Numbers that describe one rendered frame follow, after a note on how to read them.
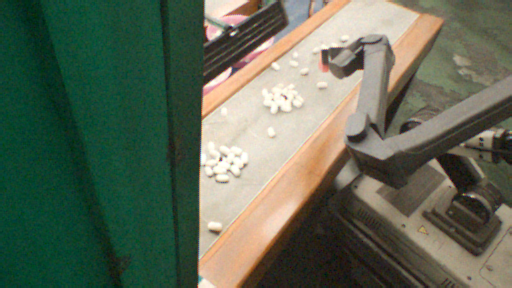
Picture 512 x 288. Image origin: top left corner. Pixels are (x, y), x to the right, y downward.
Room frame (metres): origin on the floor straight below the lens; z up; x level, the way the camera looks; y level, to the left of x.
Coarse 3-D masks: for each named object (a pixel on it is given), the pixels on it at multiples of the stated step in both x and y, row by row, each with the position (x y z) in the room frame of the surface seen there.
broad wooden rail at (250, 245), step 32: (416, 32) 1.66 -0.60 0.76; (416, 64) 1.56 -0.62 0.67; (352, 96) 1.14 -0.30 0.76; (320, 128) 0.96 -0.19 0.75; (320, 160) 0.81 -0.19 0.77; (288, 192) 0.67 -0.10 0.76; (320, 192) 0.78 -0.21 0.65; (256, 224) 0.56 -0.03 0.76; (288, 224) 0.58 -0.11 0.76; (224, 256) 0.46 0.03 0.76; (256, 256) 0.47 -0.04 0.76
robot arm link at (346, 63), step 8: (368, 40) 0.94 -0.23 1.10; (376, 40) 0.92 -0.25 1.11; (360, 48) 0.94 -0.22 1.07; (344, 56) 0.93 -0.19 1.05; (352, 56) 0.93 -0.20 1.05; (360, 56) 0.93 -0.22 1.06; (328, 64) 0.93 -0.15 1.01; (336, 64) 0.91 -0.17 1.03; (344, 64) 0.90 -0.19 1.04; (352, 64) 0.91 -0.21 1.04; (360, 64) 0.92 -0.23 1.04; (336, 72) 0.92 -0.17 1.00; (344, 72) 0.89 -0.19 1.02; (352, 72) 0.90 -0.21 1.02
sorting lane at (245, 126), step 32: (320, 32) 1.57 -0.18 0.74; (352, 32) 1.61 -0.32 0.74; (384, 32) 1.66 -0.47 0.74; (288, 64) 1.30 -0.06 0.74; (256, 96) 1.08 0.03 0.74; (320, 96) 1.14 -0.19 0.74; (224, 128) 0.90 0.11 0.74; (256, 128) 0.92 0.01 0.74; (288, 128) 0.95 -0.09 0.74; (256, 160) 0.79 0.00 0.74; (288, 160) 0.81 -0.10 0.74; (224, 192) 0.66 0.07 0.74; (256, 192) 0.67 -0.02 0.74; (224, 224) 0.56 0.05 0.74
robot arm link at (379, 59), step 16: (368, 48) 0.91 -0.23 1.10; (384, 48) 0.88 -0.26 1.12; (368, 64) 0.84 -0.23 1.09; (384, 64) 0.82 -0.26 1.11; (368, 80) 0.77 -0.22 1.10; (384, 80) 0.77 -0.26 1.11; (368, 96) 0.70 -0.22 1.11; (384, 96) 0.71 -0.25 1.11; (368, 112) 0.64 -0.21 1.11; (384, 112) 0.67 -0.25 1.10; (352, 128) 0.57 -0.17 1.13
